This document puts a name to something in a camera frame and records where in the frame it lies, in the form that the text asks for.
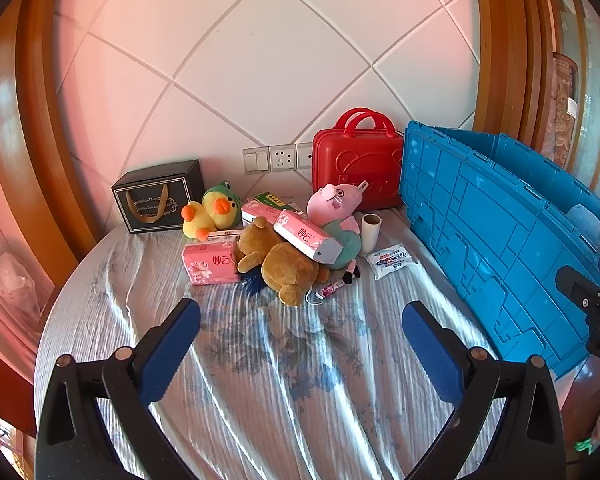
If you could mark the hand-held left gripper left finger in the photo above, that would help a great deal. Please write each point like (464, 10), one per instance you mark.
(172, 350)

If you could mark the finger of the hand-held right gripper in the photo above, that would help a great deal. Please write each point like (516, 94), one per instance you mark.
(580, 287)

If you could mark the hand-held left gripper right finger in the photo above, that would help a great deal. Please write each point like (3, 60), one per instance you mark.
(430, 350)

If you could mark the white wet wipes packet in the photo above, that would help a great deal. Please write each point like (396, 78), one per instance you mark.
(387, 261)

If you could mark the blue plastic crate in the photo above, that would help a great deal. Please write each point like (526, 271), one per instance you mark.
(480, 220)

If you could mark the pink tissue pack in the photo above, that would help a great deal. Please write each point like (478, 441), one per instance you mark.
(305, 235)
(257, 210)
(210, 262)

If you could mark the green medicine box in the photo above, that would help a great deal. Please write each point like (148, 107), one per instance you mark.
(277, 200)

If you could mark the blue pink plush toy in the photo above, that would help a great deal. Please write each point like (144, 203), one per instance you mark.
(587, 222)

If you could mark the blue feather toy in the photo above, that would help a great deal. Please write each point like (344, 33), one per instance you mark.
(252, 284)

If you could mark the green cloth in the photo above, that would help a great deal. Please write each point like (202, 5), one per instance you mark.
(583, 445)

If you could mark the blue floral tablecloth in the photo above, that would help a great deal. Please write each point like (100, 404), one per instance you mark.
(280, 385)

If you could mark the small pink white packet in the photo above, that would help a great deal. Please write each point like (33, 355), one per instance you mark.
(325, 292)

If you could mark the brown teddy bear plush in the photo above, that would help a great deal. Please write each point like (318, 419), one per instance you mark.
(285, 265)

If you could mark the yellow duck plush green hat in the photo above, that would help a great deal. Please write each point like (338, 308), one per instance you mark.
(215, 207)

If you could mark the black gift box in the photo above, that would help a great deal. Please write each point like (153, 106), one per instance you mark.
(155, 195)

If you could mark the white plastic bag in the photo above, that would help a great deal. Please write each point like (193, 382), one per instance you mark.
(15, 280)

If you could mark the patterned rolled carpet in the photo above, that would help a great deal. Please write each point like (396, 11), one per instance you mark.
(562, 110)

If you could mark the pink pig plush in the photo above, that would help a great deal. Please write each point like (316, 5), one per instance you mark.
(325, 205)

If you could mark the red small suitcase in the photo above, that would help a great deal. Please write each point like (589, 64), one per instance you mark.
(360, 160)

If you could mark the white wall socket panel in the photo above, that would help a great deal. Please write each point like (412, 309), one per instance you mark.
(280, 158)

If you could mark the wooden wall trim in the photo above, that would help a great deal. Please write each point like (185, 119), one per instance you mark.
(35, 160)

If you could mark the wooden door frame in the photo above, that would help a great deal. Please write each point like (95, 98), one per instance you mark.
(505, 60)

